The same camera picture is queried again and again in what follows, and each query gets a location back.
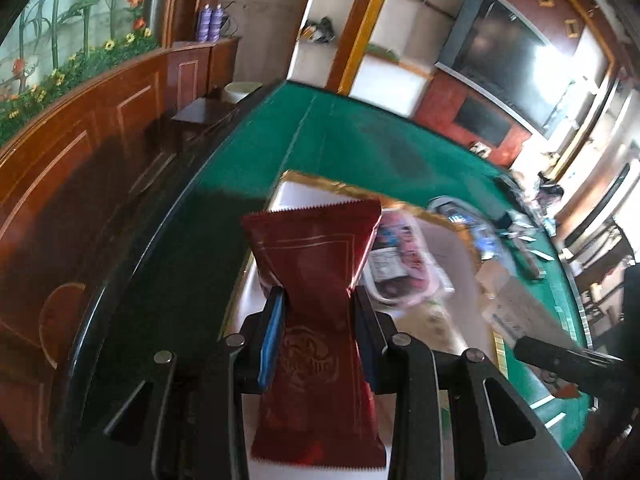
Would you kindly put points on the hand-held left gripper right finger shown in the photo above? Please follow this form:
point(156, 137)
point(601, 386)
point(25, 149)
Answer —
point(369, 345)

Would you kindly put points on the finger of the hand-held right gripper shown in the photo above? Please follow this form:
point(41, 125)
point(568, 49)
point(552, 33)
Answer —
point(555, 354)

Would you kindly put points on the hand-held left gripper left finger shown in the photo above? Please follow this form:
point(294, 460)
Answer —
point(270, 342)

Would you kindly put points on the dark red foil packet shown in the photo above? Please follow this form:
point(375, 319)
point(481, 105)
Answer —
point(310, 270)

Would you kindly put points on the clear pouch pink trim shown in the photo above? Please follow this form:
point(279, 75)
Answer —
point(400, 265)

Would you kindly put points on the items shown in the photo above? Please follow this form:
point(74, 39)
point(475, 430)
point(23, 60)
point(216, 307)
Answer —
point(529, 261)

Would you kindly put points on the pile of clothes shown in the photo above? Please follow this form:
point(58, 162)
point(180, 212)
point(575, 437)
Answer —
point(548, 191)

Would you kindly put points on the table centre control panel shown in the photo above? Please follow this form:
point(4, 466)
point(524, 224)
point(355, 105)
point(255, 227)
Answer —
point(462, 210)

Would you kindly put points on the small framed object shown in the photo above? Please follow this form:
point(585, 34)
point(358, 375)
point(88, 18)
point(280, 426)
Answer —
point(481, 149)

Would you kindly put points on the dark side table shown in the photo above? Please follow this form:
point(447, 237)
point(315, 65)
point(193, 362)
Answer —
point(200, 111)

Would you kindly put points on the white bowl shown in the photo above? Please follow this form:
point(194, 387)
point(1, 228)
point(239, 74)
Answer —
point(241, 92)

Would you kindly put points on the green cloth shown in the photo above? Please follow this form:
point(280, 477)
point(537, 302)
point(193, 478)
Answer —
point(382, 51)

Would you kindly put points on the dark bundle on shelf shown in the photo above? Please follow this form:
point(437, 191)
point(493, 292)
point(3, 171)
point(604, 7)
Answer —
point(320, 30)

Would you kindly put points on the purple bottle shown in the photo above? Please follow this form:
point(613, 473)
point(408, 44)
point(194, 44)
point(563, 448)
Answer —
point(216, 23)
point(203, 24)

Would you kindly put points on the black wall panel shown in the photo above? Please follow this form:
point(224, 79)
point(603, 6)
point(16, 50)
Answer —
point(482, 120)

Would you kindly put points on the wall television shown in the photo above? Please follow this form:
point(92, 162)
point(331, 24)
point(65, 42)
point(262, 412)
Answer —
point(510, 70)

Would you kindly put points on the floral wall mural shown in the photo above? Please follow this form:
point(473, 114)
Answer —
point(60, 45)

